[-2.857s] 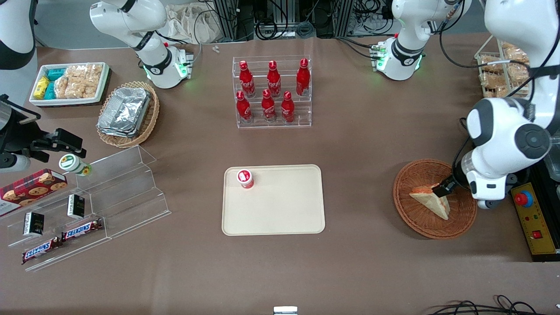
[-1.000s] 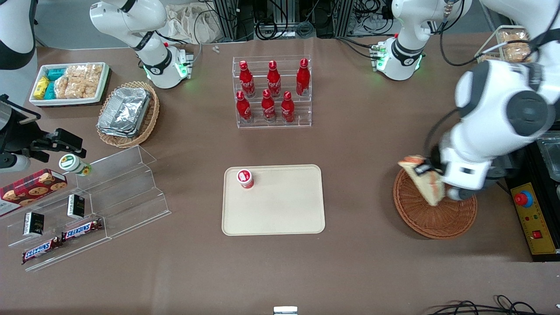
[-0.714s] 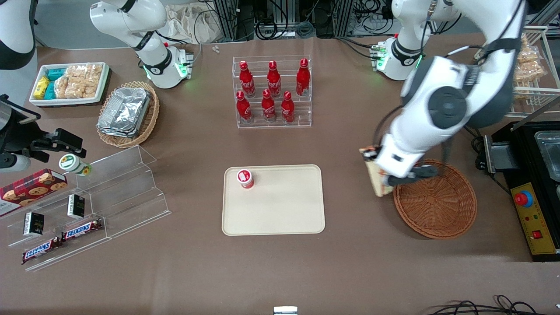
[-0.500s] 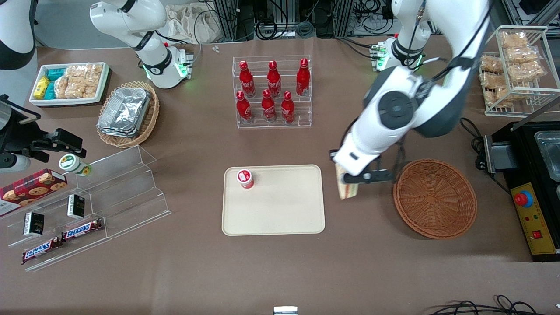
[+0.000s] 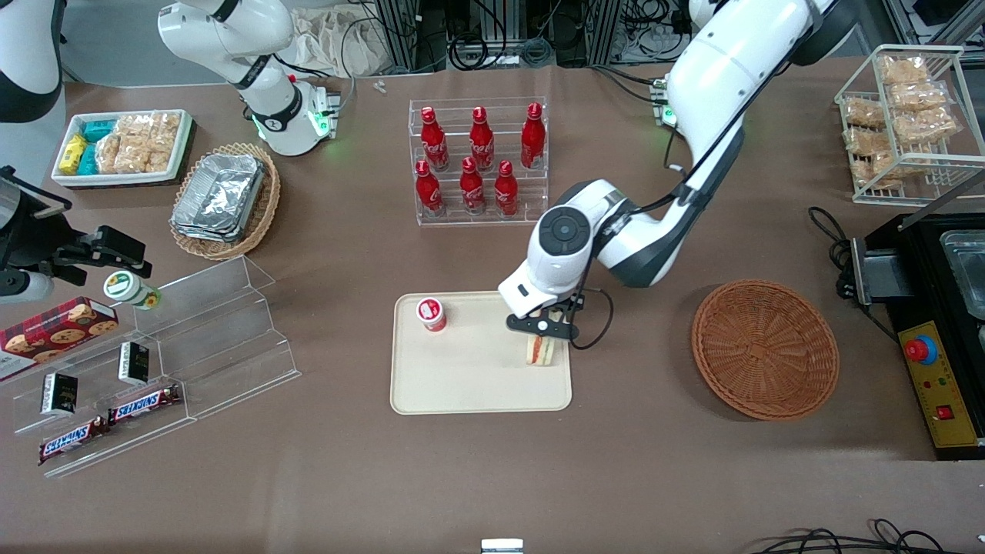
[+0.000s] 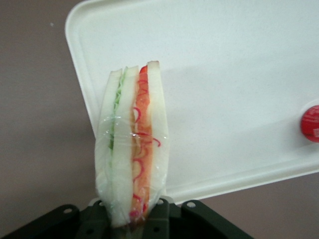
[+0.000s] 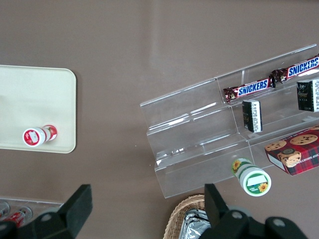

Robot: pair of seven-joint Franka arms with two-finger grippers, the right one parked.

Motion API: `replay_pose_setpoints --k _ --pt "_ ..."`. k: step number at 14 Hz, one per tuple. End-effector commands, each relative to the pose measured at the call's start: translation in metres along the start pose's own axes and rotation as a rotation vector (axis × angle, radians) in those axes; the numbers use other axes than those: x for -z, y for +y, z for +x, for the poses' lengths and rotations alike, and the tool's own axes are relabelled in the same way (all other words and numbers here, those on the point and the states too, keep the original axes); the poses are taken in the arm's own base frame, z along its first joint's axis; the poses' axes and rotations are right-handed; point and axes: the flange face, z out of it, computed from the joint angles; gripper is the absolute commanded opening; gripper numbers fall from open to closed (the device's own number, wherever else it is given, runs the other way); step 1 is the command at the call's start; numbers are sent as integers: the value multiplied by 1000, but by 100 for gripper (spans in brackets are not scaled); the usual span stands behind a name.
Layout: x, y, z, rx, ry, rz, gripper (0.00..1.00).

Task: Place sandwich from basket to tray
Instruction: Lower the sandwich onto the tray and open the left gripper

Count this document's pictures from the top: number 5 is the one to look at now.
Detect white rectangular snack tray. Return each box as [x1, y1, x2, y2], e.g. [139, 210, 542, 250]
[52, 109, 193, 188]

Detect beige plastic tray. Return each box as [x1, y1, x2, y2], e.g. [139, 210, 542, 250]
[390, 289, 573, 416]

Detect aluminium foil tray stack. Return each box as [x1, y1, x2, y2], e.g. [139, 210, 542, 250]
[171, 153, 267, 244]

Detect light wicker basket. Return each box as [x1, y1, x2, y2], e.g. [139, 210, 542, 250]
[169, 142, 282, 261]

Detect brown wicker basket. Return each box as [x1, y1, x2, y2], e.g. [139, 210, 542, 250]
[691, 279, 840, 422]

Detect green label white cup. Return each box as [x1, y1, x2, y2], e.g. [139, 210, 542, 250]
[104, 271, 162, 311]

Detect clear bag rice crackers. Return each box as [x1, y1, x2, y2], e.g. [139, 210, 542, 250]
[115, 114, 155, 175]
[146, 112, 182, 174]
[95, 132, 124, 175]

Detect red cookie box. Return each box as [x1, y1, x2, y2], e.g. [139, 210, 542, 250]
[0, 297, 120, 383]

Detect red white yogurt cup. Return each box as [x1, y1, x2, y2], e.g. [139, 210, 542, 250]
[416, 297, 448, 332]

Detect clear acrylic bottle rack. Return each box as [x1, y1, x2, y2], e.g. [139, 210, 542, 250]
[408, 96, 549, 226]

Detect small black box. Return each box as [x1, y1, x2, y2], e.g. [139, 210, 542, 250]
[40, 372, 78, 417]
[118, 342, 150, 385]

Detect red cola bottle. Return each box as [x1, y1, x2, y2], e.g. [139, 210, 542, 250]
[521, 102, 546, 170]
[420, 106, 450, 172]
[469, 106, 496, 172]
[416, 159, 445, 217]
[494, 160, 519, 217]
[460, 156, 487, 215]

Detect clear acrylic stepped shelf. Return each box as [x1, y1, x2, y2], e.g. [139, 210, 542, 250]
[0, 255, 302, 479]

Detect snickers chocolate bar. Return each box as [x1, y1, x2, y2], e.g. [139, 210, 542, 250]
[108, 385, 182, 426]
[38, 416, 110, 466]

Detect beige cloth bag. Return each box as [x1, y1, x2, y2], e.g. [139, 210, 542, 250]
[291, 6, 390, 78]

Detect bagged fried snack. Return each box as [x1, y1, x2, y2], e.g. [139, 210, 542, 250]
[893, 108, 960, 147]
[844, 126, 894, 155]
[880, 55, 930, 86]
[888, 82, 948, 113]
[842, 98, 887, 129]
[856, 152, 903, 190]

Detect black machine housing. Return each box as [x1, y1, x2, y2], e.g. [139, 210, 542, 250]
[850, 209, 985, 461]

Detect yellow control panel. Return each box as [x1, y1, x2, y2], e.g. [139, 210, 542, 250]
[899, 321, 983, 449]

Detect grey metal bar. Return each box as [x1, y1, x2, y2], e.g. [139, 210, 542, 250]
[897, 165, 985, 232]

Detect metal pan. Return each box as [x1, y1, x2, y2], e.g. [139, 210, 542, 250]
[940, 229, 985, 321]

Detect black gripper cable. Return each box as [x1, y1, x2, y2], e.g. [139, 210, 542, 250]
[568, 286, 615, 352]

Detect black arm base cable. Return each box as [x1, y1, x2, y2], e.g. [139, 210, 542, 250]
[591, 64, 667, 105]

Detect coiled black cable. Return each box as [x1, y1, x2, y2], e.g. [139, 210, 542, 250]
[449, 29, 510, 72]

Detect black power cable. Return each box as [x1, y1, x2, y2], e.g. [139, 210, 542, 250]
[807, 206, 900, 344]

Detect grey metal bracket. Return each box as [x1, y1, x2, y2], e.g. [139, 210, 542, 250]
[850, 235, 913, 307]

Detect black floor cables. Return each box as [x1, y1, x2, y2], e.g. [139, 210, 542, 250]
[750, 519, 985, 554]

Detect white wire rack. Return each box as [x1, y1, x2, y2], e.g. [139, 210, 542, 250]
[835, 45, 985, 206]

